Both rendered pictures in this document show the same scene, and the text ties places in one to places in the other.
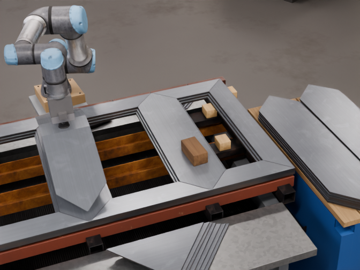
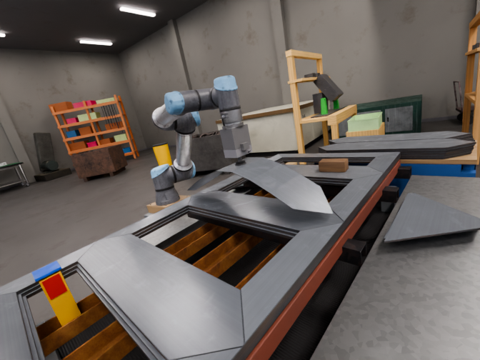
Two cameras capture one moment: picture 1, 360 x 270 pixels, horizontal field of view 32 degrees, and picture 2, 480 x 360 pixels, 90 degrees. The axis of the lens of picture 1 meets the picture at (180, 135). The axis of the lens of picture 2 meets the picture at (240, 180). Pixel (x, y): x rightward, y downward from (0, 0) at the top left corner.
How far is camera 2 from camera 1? 1.79 m
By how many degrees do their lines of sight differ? 30
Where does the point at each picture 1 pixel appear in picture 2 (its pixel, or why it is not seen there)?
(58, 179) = (282, 196)
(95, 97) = not seen: hidden behind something
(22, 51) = (187, 93)
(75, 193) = (307, 203)
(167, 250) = (431, 216)
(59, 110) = (241, 140)
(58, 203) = (288, 227)
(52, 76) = (233, 98)
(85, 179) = (303, 189)
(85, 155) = (283, 173)
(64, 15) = not seen: hidden behind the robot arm
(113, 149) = not seen: hidden behind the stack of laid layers
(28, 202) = (224, 261)
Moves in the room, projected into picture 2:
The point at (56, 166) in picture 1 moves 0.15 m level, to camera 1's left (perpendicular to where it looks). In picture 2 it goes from (270, 187) to (228, 203)
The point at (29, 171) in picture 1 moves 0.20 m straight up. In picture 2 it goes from (197, 243) to (185, 199)
